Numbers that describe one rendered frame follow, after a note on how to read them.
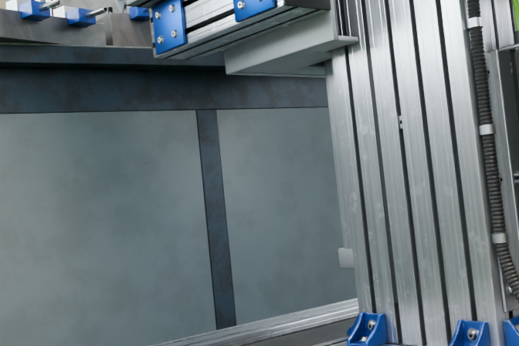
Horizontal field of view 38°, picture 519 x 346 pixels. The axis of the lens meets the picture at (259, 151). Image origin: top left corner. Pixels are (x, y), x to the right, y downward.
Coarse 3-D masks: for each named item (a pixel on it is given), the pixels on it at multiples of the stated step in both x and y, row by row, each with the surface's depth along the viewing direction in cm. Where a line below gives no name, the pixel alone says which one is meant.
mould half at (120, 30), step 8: (104, 16) 165; (112, 16) 163; (120, 16) 164; (128, 16) 165; (104, 24) 165; (112, 24) 163; (120, 24) 164; (128, 24) 165; (136, 24) 166; (144, 24) 167; (112, 32) 163; (120, 32) 164; (128, 32) 165; (136, 32) 166; (144, 32) 167; (112, 40) 162; (120, 40) 163; (128, 40) 164; (136, 40) 166; (144, 40) 167
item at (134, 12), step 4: (124, 4) 167; (124, 8) 167; (128, 8) 166; (132, 8) 164; (136, 8) 163; (140, 8) 163; (144, 8) 163; (148, 8) 162; (124, 12) 167; (128, 12) 166; (132, 12) 165; (136, 12) 163; (140, 12) 163; (144, 12) 164; (148, 12) 164; (132, 16) 165; (136, 16) 163; (140, 16) 164; (144, 16) 164; (148, 16) 164; (140, 20) 167; (144, 20) 167
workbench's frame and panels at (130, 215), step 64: (0, 64) 144; (64, 64) 150; (128, 64) 156; (192, 64) 165; (0, 128) 146; (64, 128) 153; (128, 128) 160; (192, 128) 169; (256, 128) 178; (320, 128) 189; (0, 192) 144; (64, 192) 151; (128, 192) 159; (192, 192) 167; (256, 192) 176; (320, 192) 187; (0, 256) 143; (64, 256) 150; (128, 256) 157; (192, 256) 165; (256, 256) 175; (320, 256) 185; (0, 320) 142; (64, 320) 148; (128, 320) 156; (192, 320) 164; (256, 320) 173
